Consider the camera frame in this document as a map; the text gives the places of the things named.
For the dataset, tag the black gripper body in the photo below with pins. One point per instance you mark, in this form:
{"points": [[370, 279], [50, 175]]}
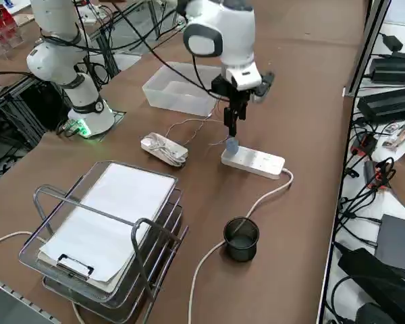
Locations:
{"points": [[222, 86]]}

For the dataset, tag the blue-cased phone charger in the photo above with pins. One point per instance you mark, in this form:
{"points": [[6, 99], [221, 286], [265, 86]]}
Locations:
{"points": [[232, 146]]}

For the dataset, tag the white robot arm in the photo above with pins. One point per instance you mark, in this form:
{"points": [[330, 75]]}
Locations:
{"points": [[84, 94]]}

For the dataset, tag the white power strip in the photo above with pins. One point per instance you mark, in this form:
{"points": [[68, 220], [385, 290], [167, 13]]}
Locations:
{"points": [[256, 162]]}

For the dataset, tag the long black power brick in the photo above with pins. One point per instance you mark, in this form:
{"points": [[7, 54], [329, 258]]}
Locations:
{"points": [[395, 69], [388, 104]]}

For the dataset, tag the small black power adapter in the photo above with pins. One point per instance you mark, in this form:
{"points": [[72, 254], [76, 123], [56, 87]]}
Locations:
{"points": [[393, 42]]}

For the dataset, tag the clear plastic bin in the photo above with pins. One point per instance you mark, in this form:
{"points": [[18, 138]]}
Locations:
{"points": [[175, 103]]}

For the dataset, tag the clipboard with white paper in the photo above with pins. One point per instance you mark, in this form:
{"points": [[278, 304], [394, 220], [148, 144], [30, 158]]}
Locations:
{"points": [[114, 216]]}

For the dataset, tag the metal mesh document tray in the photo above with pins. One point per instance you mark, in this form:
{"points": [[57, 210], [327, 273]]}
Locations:
{"points": [[128, 297]]}

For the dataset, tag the flat black box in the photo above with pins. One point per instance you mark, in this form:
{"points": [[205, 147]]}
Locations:
{"points": [[400, 243]]}

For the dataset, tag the clear acrylic rack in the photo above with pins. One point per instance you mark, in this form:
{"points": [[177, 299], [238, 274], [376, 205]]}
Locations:
{"points": [[0, 33]]}

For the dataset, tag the small white mount bracket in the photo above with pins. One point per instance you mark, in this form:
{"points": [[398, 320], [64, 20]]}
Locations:
{"points": [[347, 92]]}

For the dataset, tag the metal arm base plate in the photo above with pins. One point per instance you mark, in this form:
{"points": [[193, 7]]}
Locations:
{"points": [[118, 116]]}

